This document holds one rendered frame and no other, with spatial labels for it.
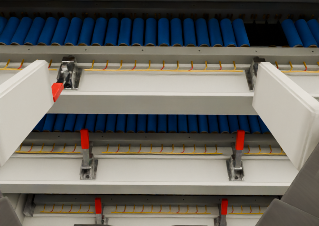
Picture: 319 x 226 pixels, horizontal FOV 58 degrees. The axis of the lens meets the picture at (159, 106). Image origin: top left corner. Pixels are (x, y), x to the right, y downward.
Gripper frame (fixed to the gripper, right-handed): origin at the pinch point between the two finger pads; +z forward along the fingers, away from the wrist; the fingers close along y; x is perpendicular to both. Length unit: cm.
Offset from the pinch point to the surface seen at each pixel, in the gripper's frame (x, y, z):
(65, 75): -6.1, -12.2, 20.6
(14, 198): -37, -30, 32
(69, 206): -43, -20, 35
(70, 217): -44, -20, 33
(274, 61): -5.1, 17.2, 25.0
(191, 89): -8.3, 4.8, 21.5
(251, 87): -7.9, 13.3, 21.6
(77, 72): -6.5, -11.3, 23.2
